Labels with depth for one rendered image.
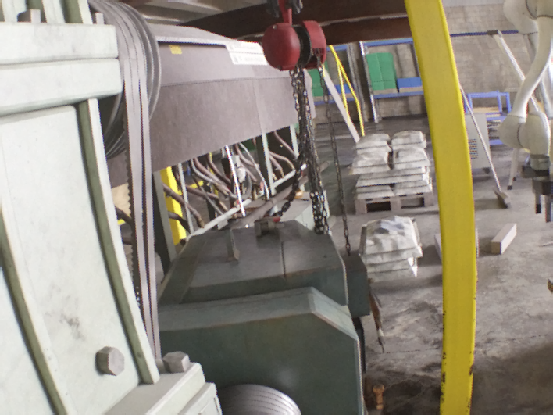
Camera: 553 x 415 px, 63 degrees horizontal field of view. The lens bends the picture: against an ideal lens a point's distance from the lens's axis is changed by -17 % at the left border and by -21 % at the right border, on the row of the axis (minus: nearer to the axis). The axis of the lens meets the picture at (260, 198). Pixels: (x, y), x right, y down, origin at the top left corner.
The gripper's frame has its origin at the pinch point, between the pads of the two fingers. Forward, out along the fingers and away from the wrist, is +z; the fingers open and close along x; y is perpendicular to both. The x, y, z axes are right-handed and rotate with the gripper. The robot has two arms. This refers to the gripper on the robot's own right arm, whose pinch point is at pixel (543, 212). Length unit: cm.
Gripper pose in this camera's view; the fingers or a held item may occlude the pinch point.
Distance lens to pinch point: 200.1
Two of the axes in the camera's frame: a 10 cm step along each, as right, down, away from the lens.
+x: 1.9, -2.0, 9.6
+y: 9.7, -1.2, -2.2
